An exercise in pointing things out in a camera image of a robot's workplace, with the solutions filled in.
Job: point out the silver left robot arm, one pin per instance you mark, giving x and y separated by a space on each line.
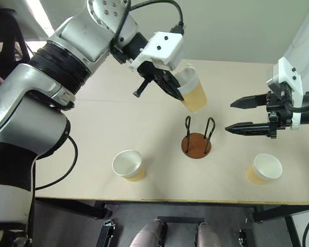
41 85

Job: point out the black metal table frame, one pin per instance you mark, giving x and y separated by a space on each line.
170 204

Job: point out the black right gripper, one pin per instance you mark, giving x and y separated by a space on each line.
278 113

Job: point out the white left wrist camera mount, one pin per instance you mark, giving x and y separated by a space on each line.
164 50

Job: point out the black chair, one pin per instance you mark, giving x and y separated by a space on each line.
11 31

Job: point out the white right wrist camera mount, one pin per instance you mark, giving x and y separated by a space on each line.
285 74

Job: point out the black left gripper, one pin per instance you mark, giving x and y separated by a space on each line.
150 70

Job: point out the dark rounded shape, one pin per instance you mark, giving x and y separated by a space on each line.
208 235
150 232

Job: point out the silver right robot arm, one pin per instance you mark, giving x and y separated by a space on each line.
306 38

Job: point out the ribbed brown paper cup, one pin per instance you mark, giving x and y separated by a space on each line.
266 168
194 96
127 164

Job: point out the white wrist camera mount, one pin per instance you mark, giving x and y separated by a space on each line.
285 74
164 50

